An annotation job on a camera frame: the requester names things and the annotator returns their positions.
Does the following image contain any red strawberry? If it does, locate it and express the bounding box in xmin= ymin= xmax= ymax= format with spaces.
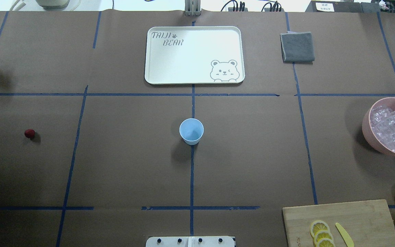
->
xmin=24 ymin=129 xmax=36 ymax=139

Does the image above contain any light blue plastic cup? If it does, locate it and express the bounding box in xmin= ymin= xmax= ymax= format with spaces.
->
xmin=179 ymin=118 xmax=204 ymax=145

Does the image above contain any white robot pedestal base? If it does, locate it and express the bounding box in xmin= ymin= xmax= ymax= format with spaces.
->
xmin=145 ymin=236 xmax=236 ymax=247

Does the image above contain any lemon slice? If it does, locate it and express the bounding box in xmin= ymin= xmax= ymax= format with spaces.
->
xmin=315 ymin=238 xmax=335 ymax=247
xmin=309 ymin=220 xmax=330 ymax=237
xmin=313 ymin=230 xmax=334 ymax=245

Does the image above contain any grey folded cloth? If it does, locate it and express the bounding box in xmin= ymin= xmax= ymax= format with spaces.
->
xmin=280 ymin=31 xmax=315 ymax=63

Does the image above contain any ice cubes pile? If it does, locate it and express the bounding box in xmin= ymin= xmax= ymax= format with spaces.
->
xmin=370 ymin=105 xmax=395 ymax=152

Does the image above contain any yellow plastic knife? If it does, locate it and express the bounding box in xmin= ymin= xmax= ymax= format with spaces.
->
xmin=335 ymin=222 xmax=355 ymax=247

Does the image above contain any wooden cutting board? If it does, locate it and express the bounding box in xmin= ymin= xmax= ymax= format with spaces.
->
xmin=282 ymin=200 xmax=395 ymax=247

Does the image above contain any pink bowl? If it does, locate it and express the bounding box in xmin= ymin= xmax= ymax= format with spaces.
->
xmin=362 ymin=97 xmax=395 ymax=156

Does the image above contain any white bear tray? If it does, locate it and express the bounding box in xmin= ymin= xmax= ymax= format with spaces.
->
xmin=144 ymin=26 xmax=246 ymax=85

